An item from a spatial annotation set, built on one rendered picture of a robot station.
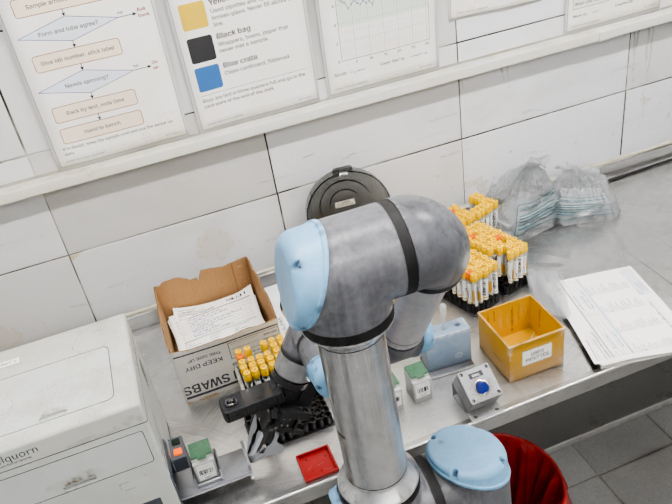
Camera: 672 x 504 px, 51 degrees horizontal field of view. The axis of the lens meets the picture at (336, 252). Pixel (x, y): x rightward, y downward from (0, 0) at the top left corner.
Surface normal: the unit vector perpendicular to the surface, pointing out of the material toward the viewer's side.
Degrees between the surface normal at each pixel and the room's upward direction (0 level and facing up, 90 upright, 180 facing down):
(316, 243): 20
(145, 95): 94
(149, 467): 90
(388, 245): 51
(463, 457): 8
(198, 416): 0
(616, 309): 1
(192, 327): 1
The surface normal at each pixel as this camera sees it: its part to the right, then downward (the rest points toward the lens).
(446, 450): -0.04, -0.90
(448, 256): 0.70, 0.25
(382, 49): 0.36, 0.53
